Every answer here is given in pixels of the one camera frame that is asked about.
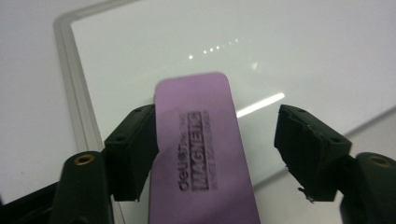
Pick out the purple whiteboard eraser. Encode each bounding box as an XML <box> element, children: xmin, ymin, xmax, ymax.
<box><xmin>148</xmin><ymin>71</ymin><xmax>262</xmax><ymax>224</ymax></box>

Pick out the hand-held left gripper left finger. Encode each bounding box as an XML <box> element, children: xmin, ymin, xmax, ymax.
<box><xmin>104</xmin><ymin>104</ymin><xmax>161</xmax><ymax>203</ymax></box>

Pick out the white framed whiteboard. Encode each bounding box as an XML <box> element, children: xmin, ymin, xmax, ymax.
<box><xmin>52</xmin><ymin>0</ymin><xmax>396</xmax><ymax>224</ymax></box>

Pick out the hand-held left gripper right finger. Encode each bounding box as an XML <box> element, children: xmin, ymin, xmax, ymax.
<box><xmin>273</xmin><ymin>104</ymin><xmax>353</xmax><ymax>203</ymax></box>

